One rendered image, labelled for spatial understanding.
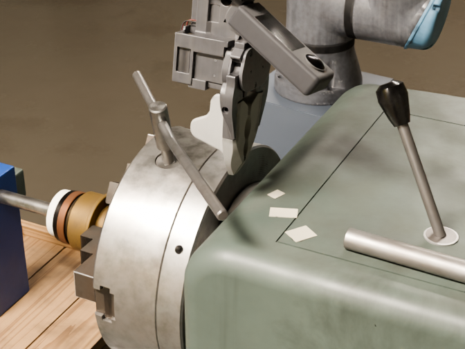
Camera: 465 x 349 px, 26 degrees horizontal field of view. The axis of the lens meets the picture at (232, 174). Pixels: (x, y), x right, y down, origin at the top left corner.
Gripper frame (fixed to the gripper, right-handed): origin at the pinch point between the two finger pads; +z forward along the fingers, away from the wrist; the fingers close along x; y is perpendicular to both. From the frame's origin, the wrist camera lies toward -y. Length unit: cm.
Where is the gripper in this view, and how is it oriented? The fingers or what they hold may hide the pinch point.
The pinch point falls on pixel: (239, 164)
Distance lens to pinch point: 109.0
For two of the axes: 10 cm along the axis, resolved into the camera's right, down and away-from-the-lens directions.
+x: -4.4, 2.6, -8.6
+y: -9.0, -2.2, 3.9
